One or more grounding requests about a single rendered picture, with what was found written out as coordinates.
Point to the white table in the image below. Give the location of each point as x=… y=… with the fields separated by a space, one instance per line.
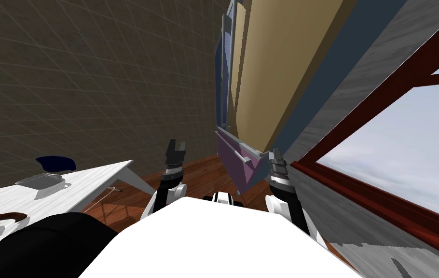
x=84 y=183

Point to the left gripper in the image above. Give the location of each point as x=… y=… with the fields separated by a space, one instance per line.
x=175 y=158

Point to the red framed window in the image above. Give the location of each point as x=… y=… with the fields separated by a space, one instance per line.
x=404 y=154

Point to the tan cupboard door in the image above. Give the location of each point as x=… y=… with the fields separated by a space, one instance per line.
x=277 y=69

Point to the purple drawer front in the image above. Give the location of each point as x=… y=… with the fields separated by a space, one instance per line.
x=235 y=166

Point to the grey flat object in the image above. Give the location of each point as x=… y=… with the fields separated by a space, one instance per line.
x=42 y=180

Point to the tall blue cupboard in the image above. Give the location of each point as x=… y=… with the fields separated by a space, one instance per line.
x=320 y=77

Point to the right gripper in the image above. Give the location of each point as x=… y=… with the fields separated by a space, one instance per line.
x=278 y=168

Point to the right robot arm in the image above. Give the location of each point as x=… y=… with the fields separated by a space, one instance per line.
x=289 y=200

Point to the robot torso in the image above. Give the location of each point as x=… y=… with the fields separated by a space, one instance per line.
x=219 y=243

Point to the dark blue rounded object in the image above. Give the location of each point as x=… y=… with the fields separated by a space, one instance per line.
x=57 y=163

